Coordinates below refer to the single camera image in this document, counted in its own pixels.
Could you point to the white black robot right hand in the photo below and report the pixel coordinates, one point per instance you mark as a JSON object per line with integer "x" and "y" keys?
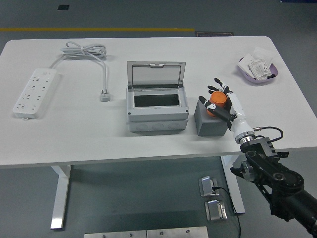
{"x": 239, "y": 116}

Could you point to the orange cylindrical battery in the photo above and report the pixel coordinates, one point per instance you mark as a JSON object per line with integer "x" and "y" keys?
{"x": 219, "y": 98}

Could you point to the transparent hinged box lid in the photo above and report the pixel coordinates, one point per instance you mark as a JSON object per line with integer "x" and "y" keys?
{"x": 156, "y": 74}

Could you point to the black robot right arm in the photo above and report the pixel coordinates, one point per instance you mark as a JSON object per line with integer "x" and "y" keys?
{"x": 284, "y": 178}

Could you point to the silver floor socket box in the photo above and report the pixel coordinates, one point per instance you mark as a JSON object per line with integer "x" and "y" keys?
{"x": 206, "y": 186}
{"x": 214, "y": 210}

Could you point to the grey plastic junction box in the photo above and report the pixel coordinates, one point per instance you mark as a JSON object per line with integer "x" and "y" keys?
{"x": 158, "y": 124}

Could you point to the grey cube holder block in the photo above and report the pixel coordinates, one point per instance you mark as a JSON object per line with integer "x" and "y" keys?
{"x": 210, "y": 127}

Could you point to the purple plastic tray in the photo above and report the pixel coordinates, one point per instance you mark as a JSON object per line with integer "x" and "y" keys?
{"x": 257, "y": 82}

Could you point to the white socket panel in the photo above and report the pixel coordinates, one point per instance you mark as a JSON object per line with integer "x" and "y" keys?
{"x": 260, "y": 69}

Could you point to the white table leg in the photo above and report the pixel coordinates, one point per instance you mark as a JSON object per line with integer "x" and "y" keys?
{"x": 60, "y": 198}
{"x": 234, "y": 188}

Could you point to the dark floor sign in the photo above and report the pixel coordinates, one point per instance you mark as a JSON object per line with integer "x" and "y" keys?
{"x": 214, "y": 34}

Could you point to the grey metal plate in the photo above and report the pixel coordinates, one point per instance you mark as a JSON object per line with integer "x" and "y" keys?
{"x": 177, "y": 232}
{"x": 115, "y": 234}

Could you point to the white power strip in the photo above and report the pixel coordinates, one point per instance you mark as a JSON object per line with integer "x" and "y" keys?
{"x": 34, "y": 91}

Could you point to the dark floor hatch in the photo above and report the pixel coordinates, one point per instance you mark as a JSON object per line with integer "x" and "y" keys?
{"x": 63, "y": 7}

